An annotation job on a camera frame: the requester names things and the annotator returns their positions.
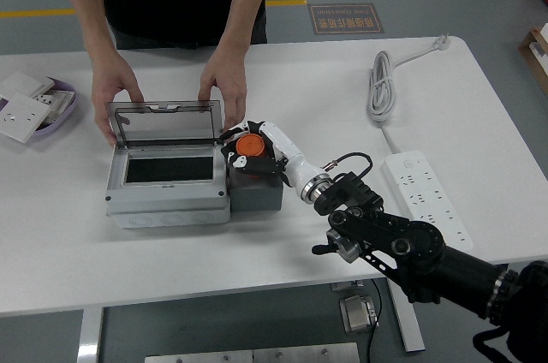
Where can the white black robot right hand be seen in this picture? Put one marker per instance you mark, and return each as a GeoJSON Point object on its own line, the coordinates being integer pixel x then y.
{"type": "Point", "coordinates": [291, 162]}

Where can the person's left hand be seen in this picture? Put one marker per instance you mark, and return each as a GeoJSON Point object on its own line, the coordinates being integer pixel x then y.
{"type": "Point", "coordinates": [229, 76]}

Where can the person's right hand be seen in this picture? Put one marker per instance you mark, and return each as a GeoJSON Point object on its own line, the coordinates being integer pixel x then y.
{"type": "Point", "coordinates": [111, 78]}

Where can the orange cylinder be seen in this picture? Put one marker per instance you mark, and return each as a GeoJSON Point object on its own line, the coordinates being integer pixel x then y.
{"type": "Point", "coordinates": [250, 146]}

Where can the grey junction box clear lid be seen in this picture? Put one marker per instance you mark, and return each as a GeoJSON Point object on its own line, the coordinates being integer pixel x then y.
{"type": "Point", "coordinates": [171, 204]}

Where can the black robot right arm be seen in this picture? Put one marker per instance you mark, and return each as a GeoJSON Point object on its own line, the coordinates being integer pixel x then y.
{"type": "Point", "coordinates": [411, 243]}

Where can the person's right forearm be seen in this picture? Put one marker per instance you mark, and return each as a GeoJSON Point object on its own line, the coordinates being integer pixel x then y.
{"type": "Point", "coordinates": [81, 3]}

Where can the person's left forearm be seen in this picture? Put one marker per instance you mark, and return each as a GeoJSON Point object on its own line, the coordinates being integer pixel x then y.
{"type": "Point", "coordinates": [244, 3]}

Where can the grey cube with round hole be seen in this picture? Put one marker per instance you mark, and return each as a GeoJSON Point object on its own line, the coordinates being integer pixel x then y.
{"type": "Point", "coordinates": [257, 198]}

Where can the silver floor box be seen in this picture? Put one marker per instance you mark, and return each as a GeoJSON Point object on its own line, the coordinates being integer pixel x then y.
{"type": "Point", "coordinates": [357, 313]}

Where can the wooden box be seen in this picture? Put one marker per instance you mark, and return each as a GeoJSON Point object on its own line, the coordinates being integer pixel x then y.
{"type": "Point", "coordinates": [533, 59]}

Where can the white printed socket panel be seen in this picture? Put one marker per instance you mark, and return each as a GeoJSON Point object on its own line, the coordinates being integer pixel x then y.
{"type": "Point", "coordinates": [57, 102]}

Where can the purple tray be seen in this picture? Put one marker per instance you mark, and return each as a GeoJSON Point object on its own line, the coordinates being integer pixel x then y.
{"type": "Point", "coordinates": [64, 118]}

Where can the yellow floor tape line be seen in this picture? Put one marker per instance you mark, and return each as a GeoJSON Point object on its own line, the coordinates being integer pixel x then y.
{"type": "Point", "coordinates": [34, 13]}

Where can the brown floor sign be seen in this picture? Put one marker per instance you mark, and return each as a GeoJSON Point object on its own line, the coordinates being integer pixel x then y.
{"type": "Point", "coordinates": [347, 18]}

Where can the white power strip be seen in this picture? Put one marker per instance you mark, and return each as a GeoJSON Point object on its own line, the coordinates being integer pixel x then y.
{"type": "Point", "coordinates": [424, 192]}

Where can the white right table leg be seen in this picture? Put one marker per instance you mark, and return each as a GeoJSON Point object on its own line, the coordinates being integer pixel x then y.
{"type": "Point", "coordinates": [409, 324]}

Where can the white table leg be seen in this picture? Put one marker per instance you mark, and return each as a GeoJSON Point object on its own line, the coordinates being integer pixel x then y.
{"type": "Point", "coordinates": [409, 324]}
{"type": "Point", "coordinates": [90, 337]}

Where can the white left table leg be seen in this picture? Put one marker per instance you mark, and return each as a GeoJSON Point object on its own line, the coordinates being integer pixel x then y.
{"type": "Point", "coordinates": [90, 337]}

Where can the white wall switch panel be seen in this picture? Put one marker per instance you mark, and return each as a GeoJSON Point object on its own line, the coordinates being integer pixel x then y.
{"type": "Point", "coordinates": [25, 82]}

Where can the table underside bracket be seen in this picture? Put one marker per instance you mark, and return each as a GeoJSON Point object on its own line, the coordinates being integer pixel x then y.
{"type": "Point", "coordinates": [347, 285]}

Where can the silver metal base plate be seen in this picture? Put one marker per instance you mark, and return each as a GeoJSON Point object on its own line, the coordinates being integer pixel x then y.
{"type": "Point", "coordinates": [257, 354]}

